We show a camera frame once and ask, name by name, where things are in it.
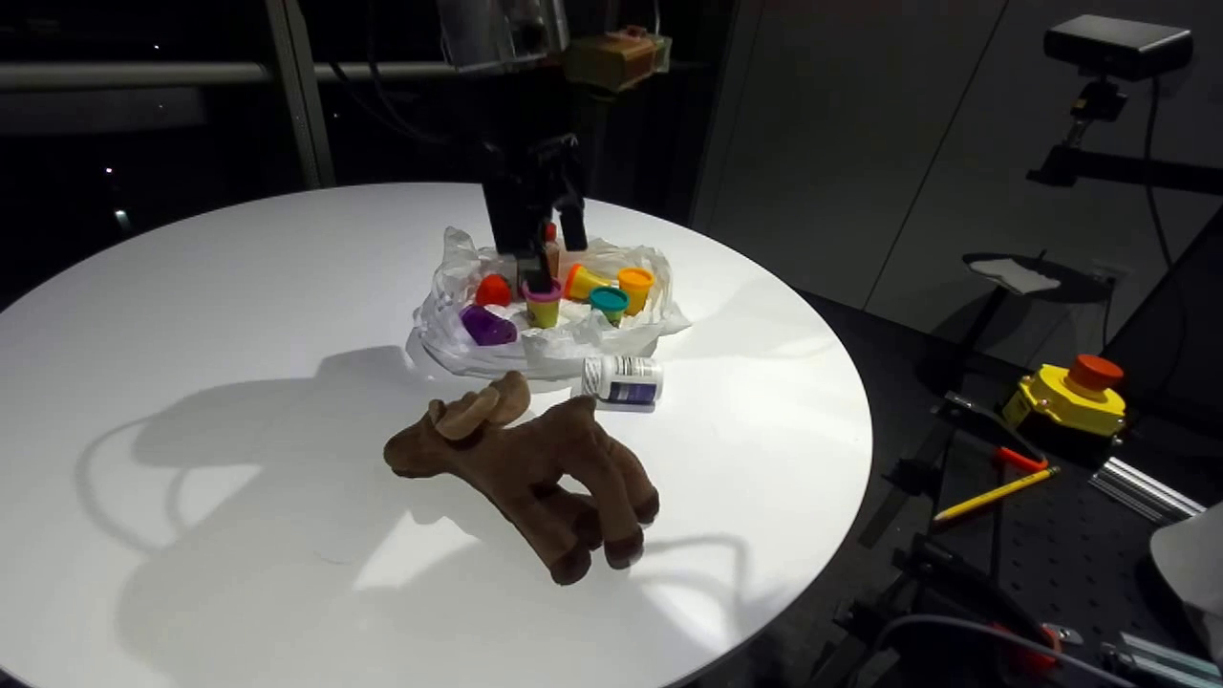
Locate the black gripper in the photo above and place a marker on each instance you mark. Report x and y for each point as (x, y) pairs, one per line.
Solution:
(533, 162)

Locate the yellow tub orange lid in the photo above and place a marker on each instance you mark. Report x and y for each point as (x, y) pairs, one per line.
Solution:
(582, 283)

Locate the purple lid dough tub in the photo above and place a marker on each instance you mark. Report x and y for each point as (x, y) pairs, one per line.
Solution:
(544, 306)

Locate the teal lid dough tub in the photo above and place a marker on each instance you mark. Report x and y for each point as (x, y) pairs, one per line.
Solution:
(610, 304)

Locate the orange lid dough tub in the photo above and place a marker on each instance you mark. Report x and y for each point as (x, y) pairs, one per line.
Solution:
(637, 283)

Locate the brown plush moose toy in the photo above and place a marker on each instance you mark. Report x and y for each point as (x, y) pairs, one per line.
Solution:
(561, 480)

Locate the spice jar orange lid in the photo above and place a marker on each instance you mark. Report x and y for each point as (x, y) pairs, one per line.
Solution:
(550, 254)

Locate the purple plastic jar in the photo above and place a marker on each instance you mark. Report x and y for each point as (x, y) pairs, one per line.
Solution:
(485, 327)

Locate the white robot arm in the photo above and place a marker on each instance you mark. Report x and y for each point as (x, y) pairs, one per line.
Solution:
(498, 35)

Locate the white plastic bag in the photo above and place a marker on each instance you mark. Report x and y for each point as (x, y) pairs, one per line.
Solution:
(542, 355)

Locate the metal window railing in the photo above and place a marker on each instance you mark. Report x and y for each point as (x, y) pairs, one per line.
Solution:
(292, 64)

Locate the yellow emergency stop button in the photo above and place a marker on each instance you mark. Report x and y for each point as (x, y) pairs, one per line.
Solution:
(1080, 397)

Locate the yellow green wrist camera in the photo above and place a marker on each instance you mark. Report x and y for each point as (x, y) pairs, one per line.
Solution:
(617, 58)

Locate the yellow handled tool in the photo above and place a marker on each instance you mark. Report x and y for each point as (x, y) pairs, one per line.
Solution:
(1031, 471)

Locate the black camera on stand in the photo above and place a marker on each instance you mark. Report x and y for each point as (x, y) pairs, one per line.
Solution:
(1111, 53)

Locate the aluminium frame rail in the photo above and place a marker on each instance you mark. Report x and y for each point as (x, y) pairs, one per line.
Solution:
(1163, 503)

